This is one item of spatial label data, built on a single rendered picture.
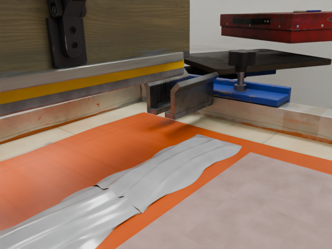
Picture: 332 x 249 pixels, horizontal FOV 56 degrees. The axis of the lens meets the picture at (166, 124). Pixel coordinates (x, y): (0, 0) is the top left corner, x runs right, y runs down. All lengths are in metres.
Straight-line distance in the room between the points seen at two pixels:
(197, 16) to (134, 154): 2.31
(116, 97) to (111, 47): 0.25
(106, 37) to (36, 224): 0.18
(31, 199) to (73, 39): 0.15
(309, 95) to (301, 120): 1.86
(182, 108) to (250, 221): 0.21
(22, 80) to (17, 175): 0.15
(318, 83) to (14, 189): 2.09
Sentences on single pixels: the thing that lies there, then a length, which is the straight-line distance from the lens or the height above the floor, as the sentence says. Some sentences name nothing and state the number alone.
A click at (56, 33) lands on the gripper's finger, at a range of 0.28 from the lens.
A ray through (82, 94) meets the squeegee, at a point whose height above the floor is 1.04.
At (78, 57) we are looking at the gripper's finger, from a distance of 0.29.
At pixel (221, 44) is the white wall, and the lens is 2.53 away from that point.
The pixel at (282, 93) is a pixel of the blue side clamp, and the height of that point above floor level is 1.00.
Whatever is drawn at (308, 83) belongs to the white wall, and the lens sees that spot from 2.29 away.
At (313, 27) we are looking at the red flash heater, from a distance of 1.13.
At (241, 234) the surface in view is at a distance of 0.26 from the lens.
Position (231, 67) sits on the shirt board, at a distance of 1.01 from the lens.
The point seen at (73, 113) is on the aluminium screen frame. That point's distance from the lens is 0.52.
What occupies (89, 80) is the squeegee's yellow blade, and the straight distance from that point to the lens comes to 0.32.
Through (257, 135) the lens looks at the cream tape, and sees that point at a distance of 0.45.
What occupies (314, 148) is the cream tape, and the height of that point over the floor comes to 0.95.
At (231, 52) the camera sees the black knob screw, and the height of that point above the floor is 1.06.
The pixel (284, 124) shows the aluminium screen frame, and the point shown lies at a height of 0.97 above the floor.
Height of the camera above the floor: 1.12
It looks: 20 degrees down
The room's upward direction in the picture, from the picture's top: 1 degrees counter-clockwise
